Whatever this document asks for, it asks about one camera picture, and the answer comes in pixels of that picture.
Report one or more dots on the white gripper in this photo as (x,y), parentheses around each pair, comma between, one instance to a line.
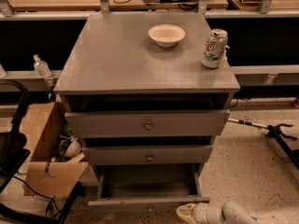
(202,213)

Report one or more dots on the grey bottom drawer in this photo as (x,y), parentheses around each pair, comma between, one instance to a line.
(144,186)

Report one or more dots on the grey drawer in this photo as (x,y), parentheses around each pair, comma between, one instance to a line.
(144,186)
(147,155)
(145,124)

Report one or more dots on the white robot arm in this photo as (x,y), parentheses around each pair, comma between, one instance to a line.
(235,214)

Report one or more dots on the grey middle drawer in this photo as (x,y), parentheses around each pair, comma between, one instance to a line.
(147,155)

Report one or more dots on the grey top drawer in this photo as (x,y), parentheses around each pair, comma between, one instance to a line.
(145,124)

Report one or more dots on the grey wooden drawer cabinet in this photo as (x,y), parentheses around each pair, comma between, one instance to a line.
(115,66)

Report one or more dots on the silver pole with black grip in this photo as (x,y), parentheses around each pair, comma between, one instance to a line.
(248,123)

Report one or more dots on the black metal stand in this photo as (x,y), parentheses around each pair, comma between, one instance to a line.
(276,133)

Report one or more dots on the white cup in box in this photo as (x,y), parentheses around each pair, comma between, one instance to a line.
(74,148)

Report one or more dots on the brown cardboard box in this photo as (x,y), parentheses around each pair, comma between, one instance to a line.
(42,126)

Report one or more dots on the green white soda can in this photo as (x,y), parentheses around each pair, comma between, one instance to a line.
(215,48)

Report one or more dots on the clear plastic bottle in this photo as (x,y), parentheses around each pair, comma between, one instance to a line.
(41,67)

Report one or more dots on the black chair frame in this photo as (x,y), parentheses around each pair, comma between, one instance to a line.
(12,143)

